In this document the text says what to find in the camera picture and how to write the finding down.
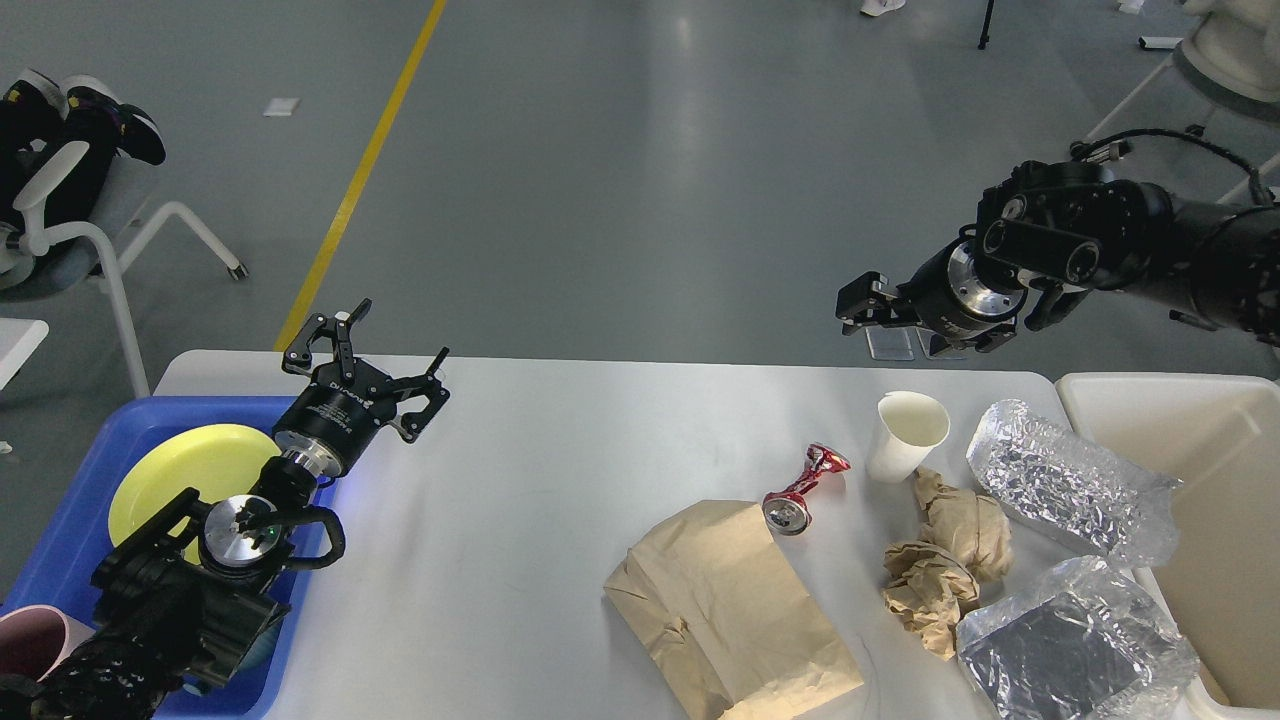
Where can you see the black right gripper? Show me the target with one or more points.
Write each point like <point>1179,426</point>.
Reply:
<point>953,308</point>

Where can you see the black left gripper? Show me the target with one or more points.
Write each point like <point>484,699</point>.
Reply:
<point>330,425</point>

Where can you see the yellow plastic plate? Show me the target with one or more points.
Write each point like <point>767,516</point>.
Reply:
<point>221,461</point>

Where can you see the teal mug yellow inside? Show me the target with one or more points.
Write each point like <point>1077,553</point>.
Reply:
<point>262,649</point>

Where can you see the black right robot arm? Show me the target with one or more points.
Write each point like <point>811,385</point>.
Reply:
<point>1052,233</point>

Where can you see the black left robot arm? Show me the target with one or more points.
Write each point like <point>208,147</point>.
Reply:
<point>187,595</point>

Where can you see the grey floor plate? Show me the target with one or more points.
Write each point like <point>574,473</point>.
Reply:
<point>906,345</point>

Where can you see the white paper cup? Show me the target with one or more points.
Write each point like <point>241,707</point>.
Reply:
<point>910,425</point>

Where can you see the silver foil bag upper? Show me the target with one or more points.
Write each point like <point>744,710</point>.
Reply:
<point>1070,488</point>

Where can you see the silver foil bag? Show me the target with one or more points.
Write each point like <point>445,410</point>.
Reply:
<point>1070,488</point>
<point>1083,641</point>

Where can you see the crushed red can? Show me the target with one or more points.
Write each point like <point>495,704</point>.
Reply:
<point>786,511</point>

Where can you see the crumpled brown paper ball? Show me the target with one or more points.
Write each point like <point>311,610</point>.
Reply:
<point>929,593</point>

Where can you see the black tripod leg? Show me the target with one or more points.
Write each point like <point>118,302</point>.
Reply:
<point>985,29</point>

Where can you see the beige plastic bin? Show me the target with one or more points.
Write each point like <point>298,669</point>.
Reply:
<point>1219,435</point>

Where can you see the white chair left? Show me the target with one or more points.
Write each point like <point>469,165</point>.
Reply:
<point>46,258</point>

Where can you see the brown paper bag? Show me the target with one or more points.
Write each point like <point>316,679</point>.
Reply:
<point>726,619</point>

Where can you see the silver foil bag lower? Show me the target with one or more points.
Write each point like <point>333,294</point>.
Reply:
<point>1083,641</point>

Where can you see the pink mug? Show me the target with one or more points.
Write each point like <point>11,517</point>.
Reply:
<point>37,638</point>

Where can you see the white office chair right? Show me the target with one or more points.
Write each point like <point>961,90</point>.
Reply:
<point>1227,65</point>

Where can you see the person in black clothes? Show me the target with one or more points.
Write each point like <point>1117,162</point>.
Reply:
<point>38,117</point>

